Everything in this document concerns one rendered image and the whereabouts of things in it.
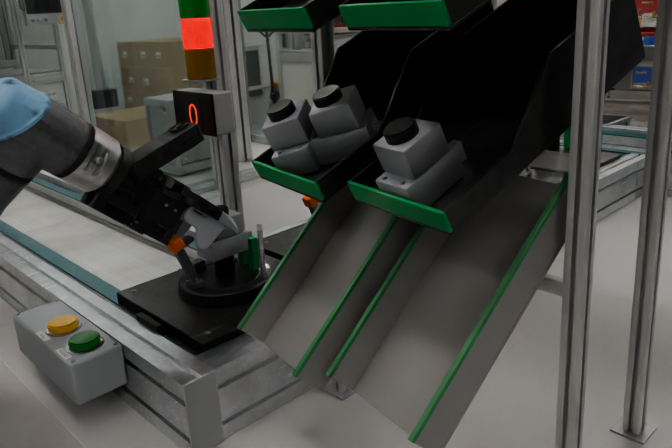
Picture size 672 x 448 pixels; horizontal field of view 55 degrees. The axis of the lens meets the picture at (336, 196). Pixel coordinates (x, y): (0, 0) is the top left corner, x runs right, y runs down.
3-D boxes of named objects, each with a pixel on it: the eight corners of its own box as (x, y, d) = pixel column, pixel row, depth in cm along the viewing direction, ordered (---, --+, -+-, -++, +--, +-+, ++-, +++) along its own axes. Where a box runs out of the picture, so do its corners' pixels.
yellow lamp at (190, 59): (197, 80, 107) (194, 50, 105) (181, 79, 110) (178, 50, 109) (222, 77, 110) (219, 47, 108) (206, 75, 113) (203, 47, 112)
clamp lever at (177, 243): (193, 286, 92) (170, 245, 88) (185, 282, 93) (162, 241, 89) (212, 270, 94) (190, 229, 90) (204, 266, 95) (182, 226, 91)
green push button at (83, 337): (77, 362, 82) (75, 348, 81) (65, 351, 85) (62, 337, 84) (107, 349, 85) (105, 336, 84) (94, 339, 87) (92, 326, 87)
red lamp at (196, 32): (194, 49, 105) (190, 18, 104) (178, 49, 109) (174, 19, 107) (219, 47, 108) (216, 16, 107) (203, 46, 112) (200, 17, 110)
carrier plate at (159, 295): (204, 358, 82) (202, 343, 81) (117, 303, 98) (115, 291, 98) (340, 294, 97) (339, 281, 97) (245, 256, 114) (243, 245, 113)
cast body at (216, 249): (213, 263, 92) (207, 216, 90) (196, 255, 95) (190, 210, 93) (260, 245, 98) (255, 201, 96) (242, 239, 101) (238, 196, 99)
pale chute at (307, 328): (322, 392, 67) (294, 376, 64) (262, 342, 77) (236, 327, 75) (462, 171, 71) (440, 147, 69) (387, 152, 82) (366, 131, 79)
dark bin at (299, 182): (323, 204, 62) (290, 140, 59) (260, 178, 73) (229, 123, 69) (507, 54, 72) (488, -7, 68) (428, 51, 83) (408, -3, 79)
